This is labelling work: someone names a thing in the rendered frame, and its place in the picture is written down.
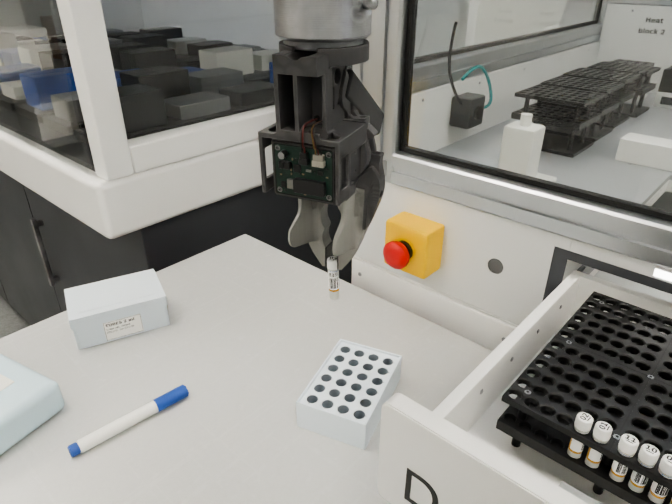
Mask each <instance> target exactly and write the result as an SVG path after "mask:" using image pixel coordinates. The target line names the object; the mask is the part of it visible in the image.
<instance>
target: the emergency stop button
mask: <svg viewBox="0 0 672 504"><path fill-rule="evenodd" d="M383 256H384V259H385V261H386V263H387V264H388V265H389V266H390V267H392V268H394V269H402V268H404V267H405V266H407V264H408V263H409V259H410V256H409V252H408V250H407V248H406V247H405V245H404V244H402V243H401V242H399V241H390V242H389V243H387V244H386V245H385V246H384V248H383Z"/></svg>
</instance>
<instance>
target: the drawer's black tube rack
mask: <svg viewBox="0 0 672 504"><path fill-rule="evenodd" d="M596 299H599V300H596ZM607 303H609V304H612V305H609V304H607ZM588 305H590V306H594V307H590V306H588ZM621 308H623V309H626V310H623V309H621ZM603 311H607V312H603ZM582 312H584V313H587V314H584V313H582ZM635 313H636V314H635ZM637 314H640V315H637ZM615 315H616V316H615ZM641 315H642V316H641ZM617 316H620V317H622V318H620V317H617ZM651 319H654V320H656V321H653V320H651ZM576 320H581V321H580V322H579V321H576ZM630 321H634V322H636V323H633V322H630ZM665 324H667V325H670V326H667V325H665ZM644 326H647V327H650V328H651V329H649V328H646V327H644ZM671 326H672V319H671V318H668V317H665V316H662V315H660V314H657V313H654V312H651V311H648V310H646V309H643V308H640V307H637V306H634V305H632V304H629V303H626V302H623V301H620V300H618V299H615V298H612V297H609V296H606V295H604V294H601V293H598V292H595V291H594V292H593V293H592V294H591V295H590V296H589V297H588V299H587V300H586V301H585V302H584V303H583V304H582V305H581V307H580V308H579V309H578V310H577V311H576V312H575V313H574V315H573V316H572V317H571V318H570V319H569V320H568V321H567V323H566V324H565V325H564V326H563V327H562V328H561V329H560V330H559V332H558V333H557V334H556V335H555V336H554V337H553V338H552V340H551V341H550V342H549V343H548V344H547V345H546V346H545V348H544V349H543V350H542V351H541V352H540V353H539V354H538V355H537V357H536V358H535V359H534V360H533V361H532V362H531V363H530V365H529V366H528V367H527V368H526V369H525V370H524V371H523V373H522V374H521V375H520V376H519V377H518V378H517V379H516V381H515V382H514V383H513V385H515V386H517V387H519V388H520V389H522V390H524V392H525V393H526V394H532V395H534V396H536V397H538V398H540V399H542V400H544V401H546V402H548V403H550V404H552V405H554V406H556V407H558V408H560V409H562V410H564V411H566V412H568V413H570V414H572V415H574V416H577V414H578V413H580V412H585V413H588V414H590V415H591V416H592V418H593V424H592V425H594V426H595V424H596V422H598V421H604V422H607V423H608V424H610V425H611V427H612V429H613V430H612V435H613V437H614V438H615V439H614V441H613V443H612V445H611V446H610V448H609V450H608V451H609V452H610V450H611V448H612V447H613V445H614V443H615V441H616V440H620V438H621V436H622V435H623V434H631V435H633V436H635V437H636V438H637V439H638V441H639V446H638V448H640V449H641V446H642V445H643V444H651V445H653V446H655V447H656V448H657V449H658V450H659V452H660V456H659V458H660V459H662V457H663V456H664V455H665V454H671V455H672V327H671ZM568 327H572V328H574V330H572V329H570V328H568ZM660 332H663V333H665V334H662V333H660ZM666 334H667V335H666ZM561 335H565V336H568V337H567V338H565V337H563V336H561ZM552 346H557V347H558V349H556V348H553V347H552ZM544 355H550V356H551V357H550V358H548V357H546V356H544ZM536 364H542V365H543V366H542V368H541V367H538V366H537V365H536ZM527 374H535V376H534V377H530V376H528V375H527ZM518 384H526V387H525V388H523V387H520V386H519V385H518ZM496 428H497V429H499V430H500V431H502V432H504V433H506V434H507V435H509V436H511V437H512V442H511V444H512V446H514V447H520V444H521V442H522V443H523V444H525V445H527V446H529V447H530V448H532V449H534V450H536V451H538V452H539V453H541V454H543V455H545V456H546V457H548V458H550V459H552V460H553V461H555V462H557V463H559V464H561V465H562V466H564V467H566V468H568V469H569V470H571V471H573V472H575V473H577V474H578V475H580V476H582V477H584V478H585V479H587V480H589V481H591V482H592V483H594V486H593V492H594V493H596V494H598V495H601V494H602V493H603V491H604V489H605V490H607V491H608V492H610V493H612V494H614V495H615V496H617V497H619V498H621V499H623V500H624V501H626V502H628V503H630V504H657V503H654V502H652V501H651V500H650V499H649V498H648V493H649V491H650V488H651V485H652V483H653V481H652V480H651V479H648V481H647V484H646V485H645V487H644V490H643V492H642V493H637V492H634V491H632V490H631V489H630V488H629V486H628V483H629V480H630V478H631V474H632V472H633V470H632V469H630V468H628V471H627V474H626V475H625V478H624V480H623V482H616V481H614V480H613V479H611V478H610V476H609V473H610V470H611V466H612V463H613V461H614V460H613V459H611V458H609V457H607V456H605V455H603V456H602V459H601V461H600V464H599V466H598V468H591V467H589V466H587V465H586V464H585V459H586V455H587V452H588V449H589V447H588V446H586V445H585V446H584V449H583V451H582V454H581V456H580V458H578V459H576V458H572V457H571V456H569V455H568V453H567V450H568V447H569V443H570V440H571V437H569V436H567V435H565V434H564V433H562V432H560V431H558V430H556V429H554V428H552V427H550V426H548V425H547V424H545V423H543V422H541V421H539V420H537V419H535V418H533V417H531V416H529V415H528V414H526V413H524V412H522V411H520V410H518V409H516V408H514V407H512V406H511V405H510V406H509V407H508V408H507V409H506V410H505V411H504V413H503V414H502V415H501V416H500V417H499V419H498V420H497V424H496Z"/></svg>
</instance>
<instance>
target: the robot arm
mask: <svg viewBox="0 0 672 504"><path fill-rule="evenodd" d="M378 2H379V1H378V0H273V5H274V24H275V35H276V36H277V37H278V38H280V39H282V40H281V41H279V52H278V53H274V54H272V64H273V81H274V98H275V114H276V123H274V124H272V125H270V126H268V127H266V128H264V129H262V130H260V131H258V140H259V153H260V165H261V178H262V191H263V192H264V193H266V192H267V191H269V190H270V189H272V188H273V187H274V190H275V194H276V195H281V196H287V197H292V198H298V212H297V215H296V217H295V219H294V221H293V223H292V225H291V227H290V229H289V232H288V241H289V244H290V246H292V247H298V246H301V245H304V244H306V243H309V245H310V247H311V249H312V251H313V253H314V254H315V256H316V257H317V259H318V260H319V262H320V263H321V265H322V266H324V267H327V258H328V257H330V255H331V251H333V255H334V256H337V270H342V269H343V268H344V267H345V266H346V265H347V264H348V263H349V262H350V260H351V259H352V258H353V257H354V255H355V254H356V252H357V251H358V249H359V247H360V245H361V243H362V241H363V239H364V236H365V234H366V232H367V230H368V228H369V225H370V224H371V222H372V220H373V218H374V215H375V213H376V211H377V209H378V206H379V204H380V202H381V199H382V197H383V194H384V189H385V173H384V168H383V156H384V153H383V152H380V151H377V148H376V142H375V138H374V136H376V135H378V134H379V133H380V130H381V126H382V122H383V118H384V113H383V112H382V110H381V109H380V107H379V106H378V105H377V103H376V102H375V101H374V99H373V98H372V96H371V95H370V94H369V92H368V91H367V89H366V88H365V87H364V85H363V84H362V83H361V81H360V80H359V78H358V77H357V76H356V74H355V73H354V71H353V70H352V69H347V66H348V65H355V64H360V63H364V62H366V61H368V60H369V41H368V40H366V38H367V37H368V36H369V35H371V28H372V10H375V9H376V8H377V7H378ZM271 144H272V159H273V173H271V174H270V175H268V176H267V173H266V159H265V148H266V147H268V146H269V145H271ZM328 204H331V205H336V206H338V209H339V211H340V213H341V220H340V223H339V226H338V228H337V231H336V233H335V236H334V239H333V241H332V240H331V238H330V235H329V227H330V224H331V221H330V219H329V217H328V212H327V209H328ZM332 246H333V247H332Z"/></svg>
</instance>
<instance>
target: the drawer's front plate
mask: <svg viewBox="0 0 672 504"><path fill-rule="evenodd" d="M407 468H409V469H410V470H411V471H413V472H414V473H416V474H417V475H419V476H420V477H422V478H423V479H424V480H425V481H426V482H428V483H429V484H430V485H431V487H432V488H433V489H434V491H435V492H436V494H437V497H438V504H588V503H586V502H584V501H583V500H581V499H579V498H577V497H576V496H574V495H572V494H571V493H569V492H567V491H566V490H564V489H562V488H561V487H559V486H557V485H555V484H554V483H552V482H550V481H549V480H547V479H545V478H544V477H542V476H540V475H539V474H537V473H535V472H533V471H532V470H530V469H528V468H527V467H525V466H523V465H522V464H520V463H518V462H517V461H515V460H513V459H511V458H510V457H508V456H506V455H505V454H503V453H501V452H500V451H498V450H496V449H495V448H493V447H491V446H489V445H488V444H486V443H484V442H483V441H481V440H479V439H478V438H476V437H474V436H473V435H471V434H469V433H467V432H466V431H464V430H462V429H461V428H459V427H457V426H456V425H454V424H452V423H450V422H449V421H447V420H445V419H444V418H442V417H440V416H439V415H437V414H435V413H434V412H432V411H430V410H428V409H427V408H425V407H423V406H422V405H420V404H418V403H417V402H415V401H413V400H412V399H410V398H408V397H406V396H405V395H403V394H401V393H395V394H394V395H393V396H392V397H391V398H389V399H388V400H387V401H386V402H385V403H384V404H383V405H382V409H381V427H380V445H379V462H378V480H377V489H378V492H379V494H380V495H381V496H382V497H383V498H384V499H386V500H387V501H388V502H390V503H391V504H411V503H410V502H409V501H407V500H406V499H405V498H404V494H405V483H406V473H407ZM410 499H412V500H413V501H415V502H416V503H417V504H432V495H431V492H430V491H429V489H428V488H427V487H426V486H425V485H424V484H423V483H422V482H421V481H419V480H418V479H417V478H415V477H414V476H412V481H411V491H410Z"/></svg>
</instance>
